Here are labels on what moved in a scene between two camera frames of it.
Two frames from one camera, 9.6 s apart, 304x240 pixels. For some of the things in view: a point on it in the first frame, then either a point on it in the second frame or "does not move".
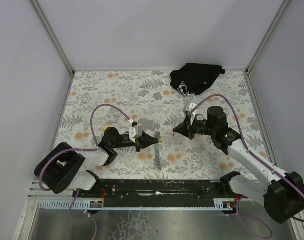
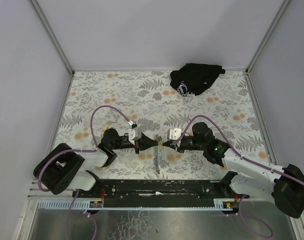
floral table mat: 98,100 does not move
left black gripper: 138,142 does not move
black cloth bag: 193,78 does not move
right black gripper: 189,129 → 178,145
